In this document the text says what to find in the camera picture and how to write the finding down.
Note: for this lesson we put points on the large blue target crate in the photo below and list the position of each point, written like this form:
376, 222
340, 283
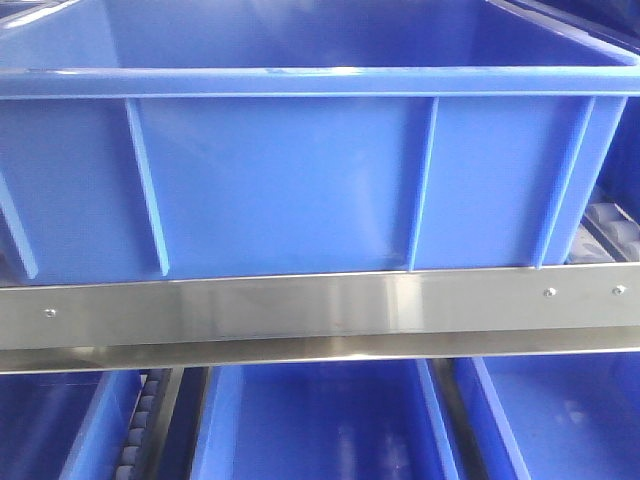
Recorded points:
146, 140

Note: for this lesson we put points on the roller track far left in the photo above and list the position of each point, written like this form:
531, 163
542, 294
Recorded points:
136, 450

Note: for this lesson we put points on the blue crate lower right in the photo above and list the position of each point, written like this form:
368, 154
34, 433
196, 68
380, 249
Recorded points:
554, 416

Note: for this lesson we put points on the roller track far right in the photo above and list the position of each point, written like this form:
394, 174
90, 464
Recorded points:
606, 234

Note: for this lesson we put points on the steel shelf front rail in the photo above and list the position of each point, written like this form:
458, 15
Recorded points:
309, 318

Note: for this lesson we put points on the roller track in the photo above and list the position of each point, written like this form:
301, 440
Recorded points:
136, 450
606, 234

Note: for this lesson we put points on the blue crate lower left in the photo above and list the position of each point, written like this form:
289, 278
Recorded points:
65, 425

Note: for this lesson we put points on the blue crate lower centre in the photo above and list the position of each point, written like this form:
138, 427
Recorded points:
327, 420

